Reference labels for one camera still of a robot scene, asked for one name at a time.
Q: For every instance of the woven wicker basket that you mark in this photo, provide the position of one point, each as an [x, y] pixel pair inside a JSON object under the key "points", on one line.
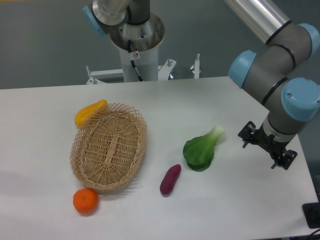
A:
{"points": [[109, 146]]}

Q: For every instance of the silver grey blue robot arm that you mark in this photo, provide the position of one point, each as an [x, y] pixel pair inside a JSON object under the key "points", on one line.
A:
{"points": [[291, 103]]}

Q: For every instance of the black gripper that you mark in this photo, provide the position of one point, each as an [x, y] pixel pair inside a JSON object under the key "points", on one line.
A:
{"points": [[282, 157]]}

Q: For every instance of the green bok choy vegetable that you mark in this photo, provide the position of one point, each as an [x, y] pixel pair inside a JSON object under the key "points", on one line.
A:
{"points": [[199, 151]]}

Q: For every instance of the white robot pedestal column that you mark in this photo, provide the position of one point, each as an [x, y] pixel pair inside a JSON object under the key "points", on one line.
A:
{"points": [[138, 47]]}

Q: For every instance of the black box at table edge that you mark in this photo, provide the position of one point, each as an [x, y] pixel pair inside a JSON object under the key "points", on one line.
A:
{"points": [[312, 214]]}

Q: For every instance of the white metal base frame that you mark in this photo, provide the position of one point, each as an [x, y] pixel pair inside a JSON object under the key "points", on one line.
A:
{"points": [[164, 72]]}

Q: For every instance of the orange tangerine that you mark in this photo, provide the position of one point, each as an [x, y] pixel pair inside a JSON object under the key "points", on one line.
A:
{"points": [[85, 201]]}

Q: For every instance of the purple sweet potato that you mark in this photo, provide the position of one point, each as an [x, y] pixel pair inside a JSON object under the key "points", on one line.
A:
{"points": [[169, 180]]}

